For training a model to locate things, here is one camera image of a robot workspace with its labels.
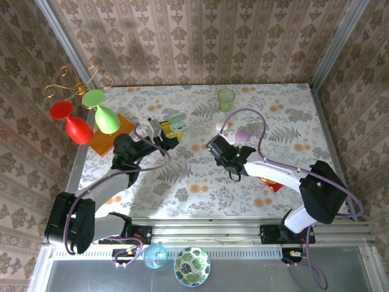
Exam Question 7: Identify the light green small lid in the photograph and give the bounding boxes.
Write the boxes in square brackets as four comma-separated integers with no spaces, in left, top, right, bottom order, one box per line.
[168,112,187,132]

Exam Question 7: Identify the orange wooden base board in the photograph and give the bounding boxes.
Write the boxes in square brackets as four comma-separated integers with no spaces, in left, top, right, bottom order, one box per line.
[88,114,137,158]

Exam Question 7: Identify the floral tablecloth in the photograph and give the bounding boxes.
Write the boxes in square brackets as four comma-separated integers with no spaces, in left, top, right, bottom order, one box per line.
[71,83,350,220]

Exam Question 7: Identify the green plastic goblet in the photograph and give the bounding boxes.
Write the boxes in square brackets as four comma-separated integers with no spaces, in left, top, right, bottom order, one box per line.
[81,89,121,135]

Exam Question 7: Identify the red plastic goblet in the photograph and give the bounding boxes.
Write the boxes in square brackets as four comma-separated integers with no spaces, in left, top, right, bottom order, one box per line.
[49,100,94,145]

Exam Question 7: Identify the green translucent plastic cup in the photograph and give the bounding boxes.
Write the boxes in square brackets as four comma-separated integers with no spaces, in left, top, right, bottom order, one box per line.
[216,88,236,113]

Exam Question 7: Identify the red gold snack packet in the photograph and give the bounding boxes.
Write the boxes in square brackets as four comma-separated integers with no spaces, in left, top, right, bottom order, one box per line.
[261,178,282,193]

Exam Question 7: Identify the black connector block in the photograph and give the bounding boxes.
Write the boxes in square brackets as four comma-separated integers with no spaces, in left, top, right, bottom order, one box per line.
[111,248,138,269]
[281,248,308,266]

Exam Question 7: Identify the blue glass cup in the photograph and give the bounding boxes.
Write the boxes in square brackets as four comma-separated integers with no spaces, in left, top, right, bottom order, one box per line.
[143,243,169,270]

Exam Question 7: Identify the green leaf print bowl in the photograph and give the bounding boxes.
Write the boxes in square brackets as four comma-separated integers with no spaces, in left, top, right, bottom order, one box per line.
[173,246,212,288]

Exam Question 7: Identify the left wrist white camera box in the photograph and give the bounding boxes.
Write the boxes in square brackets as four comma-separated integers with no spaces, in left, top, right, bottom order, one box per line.
[145,117,162,139]

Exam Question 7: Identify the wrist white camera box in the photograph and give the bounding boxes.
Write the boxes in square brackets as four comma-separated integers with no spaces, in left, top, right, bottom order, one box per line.
[145,117,162,139]
[222,128,237,144]

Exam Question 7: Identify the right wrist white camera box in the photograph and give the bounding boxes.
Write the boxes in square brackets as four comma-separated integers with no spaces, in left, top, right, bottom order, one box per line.
[222,128,237,144]

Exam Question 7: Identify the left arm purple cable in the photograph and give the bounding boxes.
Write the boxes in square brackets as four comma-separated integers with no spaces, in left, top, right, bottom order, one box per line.
[63,123,171,269]

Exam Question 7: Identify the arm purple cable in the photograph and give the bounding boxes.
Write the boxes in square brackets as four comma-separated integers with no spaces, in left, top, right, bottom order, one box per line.
[221,108,366,291]
[63,123,171,269]

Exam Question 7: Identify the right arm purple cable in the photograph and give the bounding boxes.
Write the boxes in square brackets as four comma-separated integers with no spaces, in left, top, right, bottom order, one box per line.
[221,108,366,291]

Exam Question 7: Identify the gold wire glass stand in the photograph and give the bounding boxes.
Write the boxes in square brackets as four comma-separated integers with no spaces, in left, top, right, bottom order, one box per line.
[43,60,116,100]

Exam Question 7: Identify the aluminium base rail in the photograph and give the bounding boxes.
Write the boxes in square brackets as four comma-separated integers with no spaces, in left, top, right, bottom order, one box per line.
[42,217,376,246]

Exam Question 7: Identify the white slotted cable duct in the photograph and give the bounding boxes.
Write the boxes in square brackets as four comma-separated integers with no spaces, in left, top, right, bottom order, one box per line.
[50,245,285,260]

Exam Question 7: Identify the aluminium frame post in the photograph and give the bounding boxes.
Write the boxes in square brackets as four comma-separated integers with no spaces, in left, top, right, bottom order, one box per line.
[309,0,371,89]
[34,0,94,89]

